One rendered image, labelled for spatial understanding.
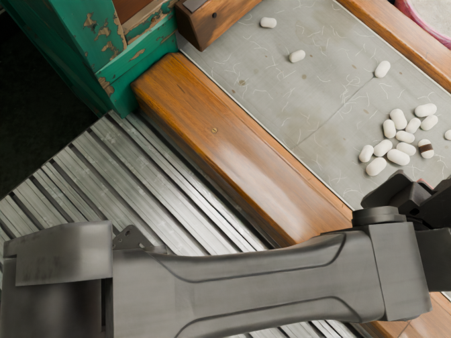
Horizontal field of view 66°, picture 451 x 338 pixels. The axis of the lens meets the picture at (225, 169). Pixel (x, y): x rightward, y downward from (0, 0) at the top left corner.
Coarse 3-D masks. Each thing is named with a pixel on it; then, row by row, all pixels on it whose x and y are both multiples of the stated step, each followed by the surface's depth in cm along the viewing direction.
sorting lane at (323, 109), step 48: (288, 0) 69; (192, 48) 65; (240, 48) 65; (288, 48) 66; (336, 48) 66; (384, 48) 67; (240, 96) 63; (288, 96) 63; (336, 96) 64; (384, 96) 64; (432, 96) 65; (288, 144) 61; (336, 144) 61; (432, 144) 62; (336, 192) 59
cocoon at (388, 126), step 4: (388, 120) 61; (384, 124) 61; (388, 124) 61; (392, 124) 61; (384, 128) 61; (388, 128) 61; (392, 128) 60; (384, 132) 61; (388, 132) 61; (392, 132) 60; (388, 136) 61; (392, 136) 61
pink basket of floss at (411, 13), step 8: (400, 0) 70; (408, 0) 66; (400, 8) 70; (408, 8) 66; (408, 16) 68; (416, 16) 65; (424, 24) 65; (432, 32) 65; (440, 40) 66; (448, 40) 65; (448, 48) 68
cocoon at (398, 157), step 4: (388, 152) 60; (392, 152) 59; (396, 152) 59; (400, 152) 59; (388, 156) 60; (392, 156) 59; (396, 156) 59; (400, 156) 59; (404, 156) 59; (408, 156) 59; (392, 160) 60; (396, 160) 59; (400, 160) 59; (404, 160) 59; (408, 160) 59; (400, 164) 60; (404, 164) 59
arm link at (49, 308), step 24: (24, 288) 21; (48, 288) 22; (72, 288) 22; (96, 288) 24; (24, 312) 21; (48, 312) 21; (72, 312) 22; (96, 312) 24; (0, 336) 22; (24, 336) 21; (48, 336) 21; (72, 336) 22; (96, 336) 23
